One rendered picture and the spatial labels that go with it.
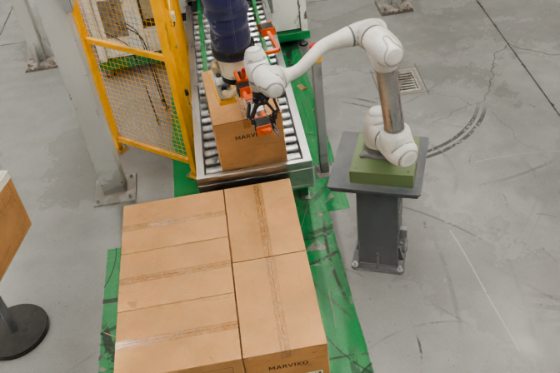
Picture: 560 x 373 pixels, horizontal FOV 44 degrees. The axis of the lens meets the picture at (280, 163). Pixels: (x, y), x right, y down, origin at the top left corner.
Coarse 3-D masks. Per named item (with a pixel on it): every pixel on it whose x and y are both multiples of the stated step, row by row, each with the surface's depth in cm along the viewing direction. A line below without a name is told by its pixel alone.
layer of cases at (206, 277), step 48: (240, 192) 404; (288, 192) 400; (144, 240) 382; (192, 240) 378; (240, 240) 374; (288, 240) 371; (144, 288) 355; (192, 288) 351; (240, 288) 348; (288, 288) 345; (144, 336) 331; (192, 336) 328; (240, 336) 332; (288, 336) 323
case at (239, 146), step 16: (208, 80) 427; (208, 96) 413; (224, 112) 398; (240, 112) 396; (224, 128) 392; (240, 128) 394; (224, 144) 399; (240, 144) 401; (256, 144) 404; (272, 144) 406; (224, 160) 406; (240, 160) 409; (256, 160) 411; (272, 160) 414
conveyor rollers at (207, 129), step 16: (208, 32) 562; (256, 32) 549; (208, 48) 540; (208, 64) 520; (272, 64) 516; (288, 112) 460; (208, 128) 457; (288, 128) 447; (208, 144) 443; (288, 144) 439; (208, 160) 430; (288, 160) 424
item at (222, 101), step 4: (208, 72) 394; (212, 72) 392; (220, 72) 391; (208, 76) 391; (212, 76) 389; (216, 76) 385; (220, 76) 385; (212, 80) 387; (212, 84) 384; (216, 84) 382; (216, 88) 380; (220, 88) 379; (224, 88) 374; (228, 88) 378; (216, 92) 377; (220, 92) 376; (216, 96) 376; (220, 96) 373; (220, 100) 371; (224, 100) 370; (228, 100) 370; (232, 100) 370; (236, 100) 370; (220, 104) 369; (224, 104) 370
